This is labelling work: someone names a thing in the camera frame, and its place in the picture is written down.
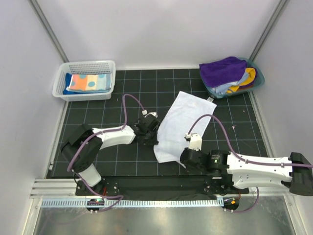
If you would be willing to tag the yellow towel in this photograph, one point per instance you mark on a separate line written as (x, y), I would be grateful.
(249, 78)

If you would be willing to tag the white perforated plastic basket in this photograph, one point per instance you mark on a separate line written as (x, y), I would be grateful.
(87, 67)

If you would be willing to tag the white slotted cable duct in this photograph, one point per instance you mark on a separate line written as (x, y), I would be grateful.
(99, 203)

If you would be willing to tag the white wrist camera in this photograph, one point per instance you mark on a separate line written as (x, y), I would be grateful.
(195, 141)
(145, 113)

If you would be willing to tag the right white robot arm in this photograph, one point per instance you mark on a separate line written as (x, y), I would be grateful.
(227, 170)

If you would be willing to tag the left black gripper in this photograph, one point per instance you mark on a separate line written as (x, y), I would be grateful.
(154, 141)

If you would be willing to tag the blue microfiber towel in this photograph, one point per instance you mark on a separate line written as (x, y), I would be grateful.
(67, 83)

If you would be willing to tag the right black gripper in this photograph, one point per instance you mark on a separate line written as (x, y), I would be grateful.
(198, 152)

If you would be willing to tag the blue towel container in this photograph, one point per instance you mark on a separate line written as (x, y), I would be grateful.
(259, 81)

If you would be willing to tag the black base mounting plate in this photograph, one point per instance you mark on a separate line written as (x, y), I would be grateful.
(129, 186)

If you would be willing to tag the pale blue towel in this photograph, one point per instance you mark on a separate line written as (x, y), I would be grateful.
(222, 89)

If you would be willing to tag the black grid mat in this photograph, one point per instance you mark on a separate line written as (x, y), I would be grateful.
(156, 90)

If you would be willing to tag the purple towel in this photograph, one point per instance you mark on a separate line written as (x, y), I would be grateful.
(227, 70)

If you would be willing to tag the white towel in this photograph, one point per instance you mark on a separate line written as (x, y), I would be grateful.
(184, 117)

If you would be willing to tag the aluminium frame rail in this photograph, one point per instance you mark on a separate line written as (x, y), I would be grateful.
(66, 188)

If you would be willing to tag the light blue cartoon towel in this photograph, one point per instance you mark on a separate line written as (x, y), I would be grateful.
(90, 83)

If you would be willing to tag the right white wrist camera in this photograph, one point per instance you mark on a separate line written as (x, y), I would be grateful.
(195, 141)

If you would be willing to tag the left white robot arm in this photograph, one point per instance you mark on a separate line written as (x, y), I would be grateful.
(83, 146)

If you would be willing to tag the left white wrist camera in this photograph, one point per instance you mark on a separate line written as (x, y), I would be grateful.
(145, 113)

